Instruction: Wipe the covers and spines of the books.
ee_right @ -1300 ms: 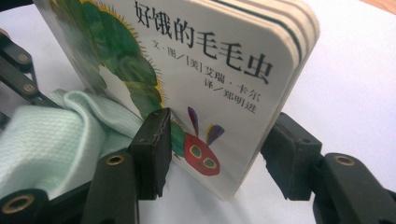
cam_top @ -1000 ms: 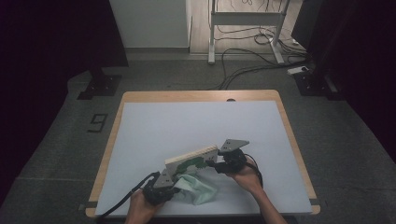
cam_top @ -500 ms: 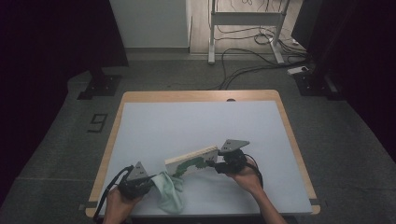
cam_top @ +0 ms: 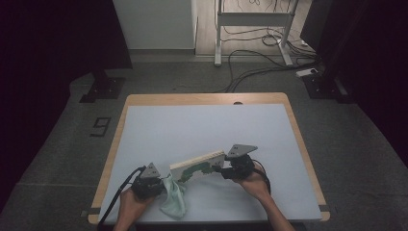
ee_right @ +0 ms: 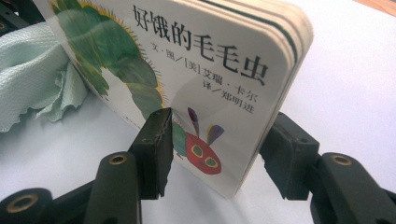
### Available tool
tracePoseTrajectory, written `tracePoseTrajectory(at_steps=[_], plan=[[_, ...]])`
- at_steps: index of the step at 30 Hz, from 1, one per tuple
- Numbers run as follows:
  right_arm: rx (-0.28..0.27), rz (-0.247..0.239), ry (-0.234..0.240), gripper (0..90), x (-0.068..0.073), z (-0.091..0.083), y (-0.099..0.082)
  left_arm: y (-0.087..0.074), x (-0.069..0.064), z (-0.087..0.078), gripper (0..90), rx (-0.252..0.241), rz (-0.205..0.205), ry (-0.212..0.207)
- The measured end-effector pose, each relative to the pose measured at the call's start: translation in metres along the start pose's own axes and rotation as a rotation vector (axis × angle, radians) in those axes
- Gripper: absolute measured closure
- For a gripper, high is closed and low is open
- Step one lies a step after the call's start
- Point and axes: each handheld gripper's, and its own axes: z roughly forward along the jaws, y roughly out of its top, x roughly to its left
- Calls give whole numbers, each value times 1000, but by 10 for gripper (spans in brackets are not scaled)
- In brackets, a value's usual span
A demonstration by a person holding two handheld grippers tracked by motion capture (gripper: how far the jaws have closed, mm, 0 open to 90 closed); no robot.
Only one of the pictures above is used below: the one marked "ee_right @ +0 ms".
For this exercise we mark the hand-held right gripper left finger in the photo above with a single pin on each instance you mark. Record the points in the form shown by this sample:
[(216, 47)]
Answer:
[(137, 174)]

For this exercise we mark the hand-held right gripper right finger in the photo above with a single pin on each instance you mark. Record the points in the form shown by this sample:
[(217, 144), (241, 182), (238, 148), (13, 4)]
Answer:
[(311, 174)]

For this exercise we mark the light green cloth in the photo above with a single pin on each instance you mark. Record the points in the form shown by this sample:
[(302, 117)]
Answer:
[(34, 71)]

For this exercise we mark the caterpillar picture board book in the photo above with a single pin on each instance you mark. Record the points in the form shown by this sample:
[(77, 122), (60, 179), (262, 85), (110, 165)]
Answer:
[(202, 77)]

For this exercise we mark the wooden table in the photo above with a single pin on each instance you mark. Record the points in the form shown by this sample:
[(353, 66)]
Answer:
[(379, 5)]

